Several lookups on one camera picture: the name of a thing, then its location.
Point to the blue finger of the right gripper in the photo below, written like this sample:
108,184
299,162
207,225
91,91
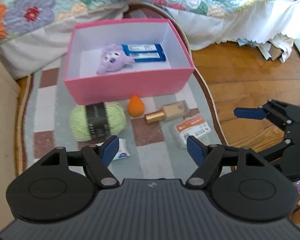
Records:
250,113

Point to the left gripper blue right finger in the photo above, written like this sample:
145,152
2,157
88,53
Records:
208,159

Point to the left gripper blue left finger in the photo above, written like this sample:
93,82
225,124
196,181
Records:
96,162

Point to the white tissue pack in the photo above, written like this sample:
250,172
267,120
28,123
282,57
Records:
121,151

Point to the clear box orange label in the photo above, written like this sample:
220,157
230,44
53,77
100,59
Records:
195,125

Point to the green yarn ball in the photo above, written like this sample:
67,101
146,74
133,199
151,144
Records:
97,121

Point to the foundation bottle gold cap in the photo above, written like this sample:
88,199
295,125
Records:
168,112

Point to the orange makeup sponge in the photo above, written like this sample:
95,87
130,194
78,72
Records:
136,107

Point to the purple plush toy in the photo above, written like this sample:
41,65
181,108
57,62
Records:
113,59

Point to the blue wet wipes pack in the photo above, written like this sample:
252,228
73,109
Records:
145,52

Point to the checkered floor rug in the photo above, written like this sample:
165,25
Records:
45,106

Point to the paper scraps under bed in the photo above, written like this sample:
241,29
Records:
279,47

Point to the pink cardboard box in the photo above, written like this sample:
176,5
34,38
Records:
142,79

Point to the beige cabinet panel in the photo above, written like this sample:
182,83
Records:
9,92

